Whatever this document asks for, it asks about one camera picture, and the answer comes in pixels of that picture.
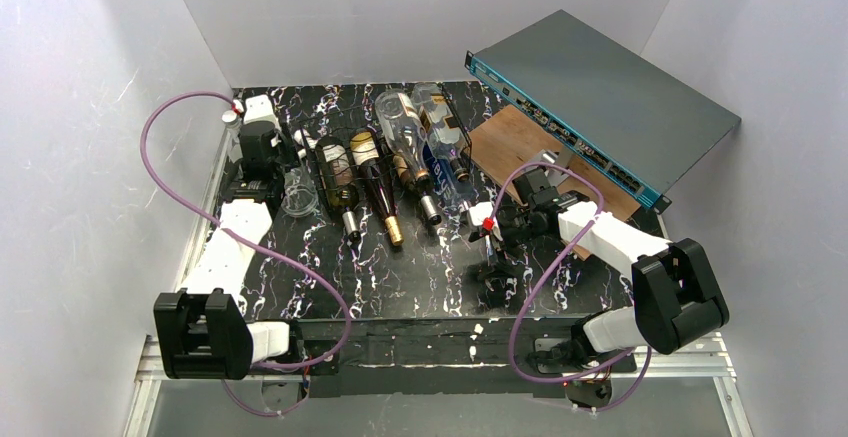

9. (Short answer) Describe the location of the clear bottle dark label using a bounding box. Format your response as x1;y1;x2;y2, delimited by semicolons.
281;159;319;218

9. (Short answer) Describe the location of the clear bottle red label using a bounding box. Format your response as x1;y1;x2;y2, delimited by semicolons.
221;110;242;162

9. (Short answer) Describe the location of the clear bottle gold label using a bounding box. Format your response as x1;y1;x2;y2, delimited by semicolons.
412;82;470;183

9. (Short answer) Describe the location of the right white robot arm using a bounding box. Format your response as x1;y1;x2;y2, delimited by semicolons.
469;168;730;363

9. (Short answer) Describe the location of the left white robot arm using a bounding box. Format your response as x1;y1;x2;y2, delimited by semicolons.
153;120;290;380

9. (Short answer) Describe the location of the dark wine bottle silver cap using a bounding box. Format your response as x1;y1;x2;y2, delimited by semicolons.
315;135;361;244

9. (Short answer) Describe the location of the blue label clear bottle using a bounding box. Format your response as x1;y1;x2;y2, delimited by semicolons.
423;145;475;220

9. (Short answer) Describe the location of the dark wine bottle gold cap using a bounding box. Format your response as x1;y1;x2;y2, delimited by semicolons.
350;131;404;247

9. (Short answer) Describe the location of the clear bottle brown neck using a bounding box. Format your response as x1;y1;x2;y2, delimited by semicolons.
374;90;432;181

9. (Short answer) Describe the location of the brown wooden board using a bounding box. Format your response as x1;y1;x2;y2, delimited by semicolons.
469;106;669;278

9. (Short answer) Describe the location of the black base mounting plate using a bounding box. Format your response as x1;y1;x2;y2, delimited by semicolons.
218;314;677;399

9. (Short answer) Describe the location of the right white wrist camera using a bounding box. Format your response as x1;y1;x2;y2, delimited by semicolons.
466;201;499;234

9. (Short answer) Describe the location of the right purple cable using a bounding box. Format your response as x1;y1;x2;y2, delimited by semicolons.
490;162;652;415

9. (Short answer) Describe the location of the purple cable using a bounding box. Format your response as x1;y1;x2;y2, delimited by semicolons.
490;162;652;415
139;91;354;419

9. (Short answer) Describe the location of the grey metal bracket stand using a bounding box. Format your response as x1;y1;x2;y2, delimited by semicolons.
529;147;574;193

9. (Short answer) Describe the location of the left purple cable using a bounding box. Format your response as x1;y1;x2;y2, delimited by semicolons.
139;91;354;419

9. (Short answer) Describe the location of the black wire wine rack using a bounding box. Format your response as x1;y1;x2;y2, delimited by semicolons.
288;82;475;213

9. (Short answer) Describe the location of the teal network switch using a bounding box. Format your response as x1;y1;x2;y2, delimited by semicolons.
465;10;741;214

